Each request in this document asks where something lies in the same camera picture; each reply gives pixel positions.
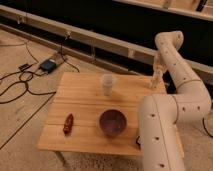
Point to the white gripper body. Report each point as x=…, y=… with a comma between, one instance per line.
x=159, y=63

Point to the wooden table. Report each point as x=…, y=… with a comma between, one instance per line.
x=80, y=94

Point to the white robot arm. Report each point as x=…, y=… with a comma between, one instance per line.
x=158, y=113

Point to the translucent plastic cup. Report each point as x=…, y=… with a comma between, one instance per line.
x=107, y=82

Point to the blue power adapter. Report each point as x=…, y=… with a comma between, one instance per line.
x=47, y=66

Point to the purple ceramic bowl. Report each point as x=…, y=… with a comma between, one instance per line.
x=112, y=122

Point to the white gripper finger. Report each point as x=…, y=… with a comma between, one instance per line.
x=162, y=75
x=156, y=74

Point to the black plug strip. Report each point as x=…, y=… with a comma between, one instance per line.
x=24, y=66

